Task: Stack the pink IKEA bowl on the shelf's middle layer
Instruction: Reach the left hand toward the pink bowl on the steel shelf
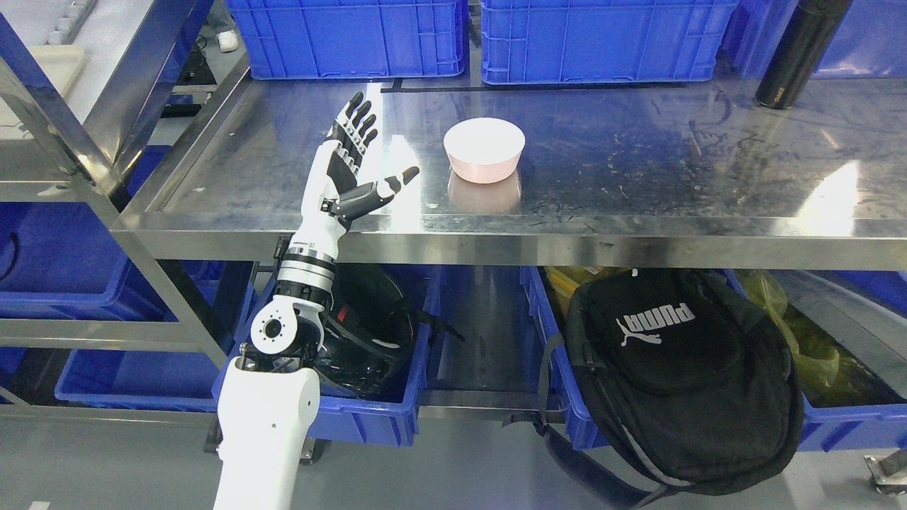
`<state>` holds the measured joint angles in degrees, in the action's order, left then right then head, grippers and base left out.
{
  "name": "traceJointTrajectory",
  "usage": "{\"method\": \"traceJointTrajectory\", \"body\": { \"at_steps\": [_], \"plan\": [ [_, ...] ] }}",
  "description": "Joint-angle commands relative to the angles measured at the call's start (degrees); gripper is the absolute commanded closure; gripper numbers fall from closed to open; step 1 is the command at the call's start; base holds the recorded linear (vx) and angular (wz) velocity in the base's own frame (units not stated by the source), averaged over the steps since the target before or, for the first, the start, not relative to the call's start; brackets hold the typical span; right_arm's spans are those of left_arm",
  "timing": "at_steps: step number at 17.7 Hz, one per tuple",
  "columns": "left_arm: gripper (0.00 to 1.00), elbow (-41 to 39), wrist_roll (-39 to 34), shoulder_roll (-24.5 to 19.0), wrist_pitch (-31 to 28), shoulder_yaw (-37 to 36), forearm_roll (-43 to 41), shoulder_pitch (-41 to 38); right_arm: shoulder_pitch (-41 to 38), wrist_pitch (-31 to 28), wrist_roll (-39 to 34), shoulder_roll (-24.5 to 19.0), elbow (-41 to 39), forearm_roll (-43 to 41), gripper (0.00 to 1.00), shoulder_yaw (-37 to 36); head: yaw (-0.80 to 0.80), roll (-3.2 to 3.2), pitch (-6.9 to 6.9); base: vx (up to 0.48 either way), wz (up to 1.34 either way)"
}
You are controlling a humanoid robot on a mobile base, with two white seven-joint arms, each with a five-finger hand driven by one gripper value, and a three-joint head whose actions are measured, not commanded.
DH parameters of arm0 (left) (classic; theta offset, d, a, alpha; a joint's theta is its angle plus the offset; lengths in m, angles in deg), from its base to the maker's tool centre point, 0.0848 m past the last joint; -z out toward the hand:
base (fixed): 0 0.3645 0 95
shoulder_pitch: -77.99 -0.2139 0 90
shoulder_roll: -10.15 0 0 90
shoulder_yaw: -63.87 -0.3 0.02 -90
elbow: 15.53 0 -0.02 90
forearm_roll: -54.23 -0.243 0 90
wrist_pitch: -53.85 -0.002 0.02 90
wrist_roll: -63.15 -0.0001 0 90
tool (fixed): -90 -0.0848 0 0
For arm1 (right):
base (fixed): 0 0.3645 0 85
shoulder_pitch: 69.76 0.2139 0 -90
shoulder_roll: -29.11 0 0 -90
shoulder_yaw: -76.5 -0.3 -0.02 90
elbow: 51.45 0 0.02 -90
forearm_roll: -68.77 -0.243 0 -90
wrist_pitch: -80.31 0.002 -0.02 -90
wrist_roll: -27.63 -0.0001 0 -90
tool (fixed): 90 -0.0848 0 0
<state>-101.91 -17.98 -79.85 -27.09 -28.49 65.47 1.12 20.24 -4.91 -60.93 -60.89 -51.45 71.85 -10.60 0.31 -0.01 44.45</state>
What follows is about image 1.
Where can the blue bin lower left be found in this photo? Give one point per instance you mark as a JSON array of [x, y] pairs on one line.
[[59, 262]]

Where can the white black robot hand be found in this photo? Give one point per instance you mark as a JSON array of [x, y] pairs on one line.
[[333, 198]]

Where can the black thermos bottle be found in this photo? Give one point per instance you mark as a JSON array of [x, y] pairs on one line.
[[805, 41]]

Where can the yellow plastic bag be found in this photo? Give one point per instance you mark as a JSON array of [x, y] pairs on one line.
[[830, 375]]

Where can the blue crate top left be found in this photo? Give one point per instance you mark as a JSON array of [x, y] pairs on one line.
[[288, 40]]

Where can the blue bin behind backpack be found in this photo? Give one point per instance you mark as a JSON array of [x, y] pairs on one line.
[[864, 310]]

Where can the blue crate top right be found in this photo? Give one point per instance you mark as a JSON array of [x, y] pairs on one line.
[[601, 42]]

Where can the blue crate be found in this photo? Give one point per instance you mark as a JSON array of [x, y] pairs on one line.
[[288, 40], [601, 42]]

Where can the black puma backpack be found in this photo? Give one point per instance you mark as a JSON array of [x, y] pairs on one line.
[[692, 384]]

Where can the blue bin holding helmet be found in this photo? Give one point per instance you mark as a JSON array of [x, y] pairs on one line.
[[387, 421]]

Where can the black motorcycle helmet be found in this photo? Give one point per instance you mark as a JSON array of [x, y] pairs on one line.
[[371, 329]]

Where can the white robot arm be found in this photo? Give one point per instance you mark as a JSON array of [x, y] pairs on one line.
[[270, 398]]

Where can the stainless steel shelf rack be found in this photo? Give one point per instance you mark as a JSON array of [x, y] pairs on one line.
[[689, 174]]

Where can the pink ikea bowl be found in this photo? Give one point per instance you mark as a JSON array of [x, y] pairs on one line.
[[484, 150]]

